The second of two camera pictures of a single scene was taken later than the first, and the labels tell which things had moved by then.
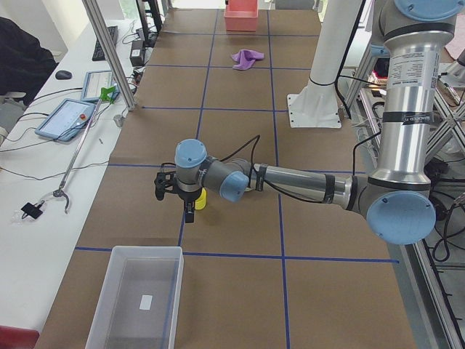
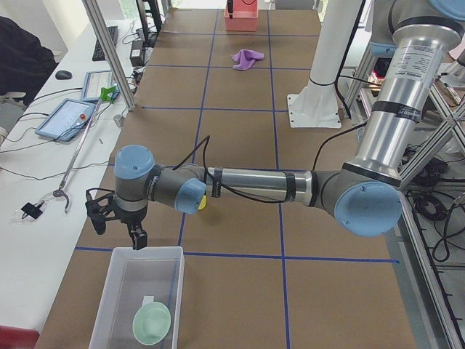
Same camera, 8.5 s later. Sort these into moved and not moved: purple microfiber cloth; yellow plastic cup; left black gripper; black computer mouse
Moved: left black gripper
Not moved: black computer mouse; yellow plastic cup; purple microfiber cloth
